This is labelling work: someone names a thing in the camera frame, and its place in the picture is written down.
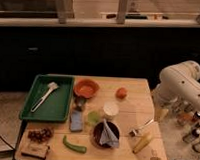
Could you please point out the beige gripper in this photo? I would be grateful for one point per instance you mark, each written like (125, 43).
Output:
(160, 108)

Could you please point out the red apple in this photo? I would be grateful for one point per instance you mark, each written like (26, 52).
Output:
(121, 93)

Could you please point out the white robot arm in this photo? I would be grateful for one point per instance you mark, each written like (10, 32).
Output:
(177, 81)

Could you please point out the white cup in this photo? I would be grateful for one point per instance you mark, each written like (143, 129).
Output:
(110, 110)

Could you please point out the small metal cup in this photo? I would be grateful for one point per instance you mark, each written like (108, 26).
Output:
(79, 103)

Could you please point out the yellow corn cob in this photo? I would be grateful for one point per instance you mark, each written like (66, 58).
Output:
(143, 142)

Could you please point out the metal fork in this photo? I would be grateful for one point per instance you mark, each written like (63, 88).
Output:
(135, 131)

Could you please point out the spice bottle with dark cap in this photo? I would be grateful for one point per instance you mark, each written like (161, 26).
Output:
(192, 136)

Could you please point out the blue folded cloth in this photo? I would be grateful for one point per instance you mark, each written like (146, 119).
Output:
(108, 137)

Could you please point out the dark brown bowl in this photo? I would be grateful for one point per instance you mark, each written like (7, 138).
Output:
(97, 131)

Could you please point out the orange bowl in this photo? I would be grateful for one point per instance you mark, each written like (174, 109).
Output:
(86, 88)

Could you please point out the blue sponge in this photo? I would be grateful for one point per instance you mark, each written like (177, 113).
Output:
(76, 121)

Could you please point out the green chili pepper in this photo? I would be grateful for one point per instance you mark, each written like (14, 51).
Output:
(74, 147)

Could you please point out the green plastic tray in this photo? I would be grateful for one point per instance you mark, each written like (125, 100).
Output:
(55, 107)

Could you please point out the bunch of dark grapes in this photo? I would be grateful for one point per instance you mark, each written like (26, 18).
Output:
(41, 135)

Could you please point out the brown wooden block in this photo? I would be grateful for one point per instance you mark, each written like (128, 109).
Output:
(35, 150)

